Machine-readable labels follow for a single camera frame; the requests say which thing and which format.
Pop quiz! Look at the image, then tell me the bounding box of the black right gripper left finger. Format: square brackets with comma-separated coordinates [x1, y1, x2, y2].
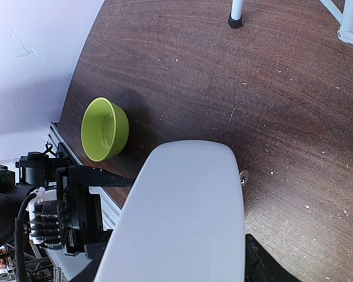
[69, 253, 104, 282]

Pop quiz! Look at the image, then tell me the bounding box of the white metronome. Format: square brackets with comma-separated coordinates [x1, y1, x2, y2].
[95, 140, 245, 281]

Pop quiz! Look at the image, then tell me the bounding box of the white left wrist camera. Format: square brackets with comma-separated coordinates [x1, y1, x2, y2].
[28, 187, 68, 250]

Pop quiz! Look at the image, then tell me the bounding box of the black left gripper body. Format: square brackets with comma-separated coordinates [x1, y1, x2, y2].
[56, 165, 135, 260]

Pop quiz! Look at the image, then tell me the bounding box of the white folding music stand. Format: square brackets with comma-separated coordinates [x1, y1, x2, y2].
[228, 0, 353, 49]

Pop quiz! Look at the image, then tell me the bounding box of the aluminium front rail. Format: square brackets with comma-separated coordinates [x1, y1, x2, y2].
[29, 122, 127, 282]

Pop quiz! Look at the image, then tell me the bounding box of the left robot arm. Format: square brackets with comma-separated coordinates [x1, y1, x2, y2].
[0, 152, 134, 258]

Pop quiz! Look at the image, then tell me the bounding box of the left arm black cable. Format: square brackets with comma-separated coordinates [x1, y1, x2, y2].
[14, 187, 45, 282]

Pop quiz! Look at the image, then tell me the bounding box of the lime green bowl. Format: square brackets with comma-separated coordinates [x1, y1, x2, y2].
[81, 97, 129, 162]

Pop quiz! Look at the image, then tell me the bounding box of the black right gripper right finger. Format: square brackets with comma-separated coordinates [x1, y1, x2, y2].
[245, 234, 300, 282]

